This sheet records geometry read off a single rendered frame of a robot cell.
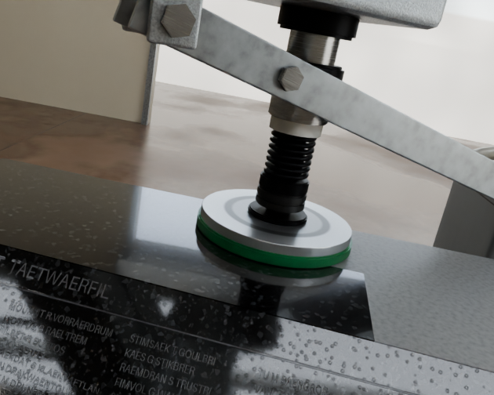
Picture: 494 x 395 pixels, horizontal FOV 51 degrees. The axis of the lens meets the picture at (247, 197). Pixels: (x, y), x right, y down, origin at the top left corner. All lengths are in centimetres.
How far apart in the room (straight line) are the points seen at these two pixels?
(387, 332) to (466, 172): 33
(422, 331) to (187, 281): 25
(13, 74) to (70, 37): 72
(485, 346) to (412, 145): 27
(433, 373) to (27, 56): 559
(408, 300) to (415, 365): 12
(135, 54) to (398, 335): 512
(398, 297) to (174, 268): 26
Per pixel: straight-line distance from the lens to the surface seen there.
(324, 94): 64
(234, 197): 77
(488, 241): 162
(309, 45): 66
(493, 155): 126
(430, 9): 64
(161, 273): 58
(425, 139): 74
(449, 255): 84
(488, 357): 59
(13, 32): 595
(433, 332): 60
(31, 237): 64
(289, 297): 58
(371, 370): 54
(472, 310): 68
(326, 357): 53
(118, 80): 561
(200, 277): 58
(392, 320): 59
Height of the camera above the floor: 114
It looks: 18 degrees down
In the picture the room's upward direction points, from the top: 11 degrees clockwise
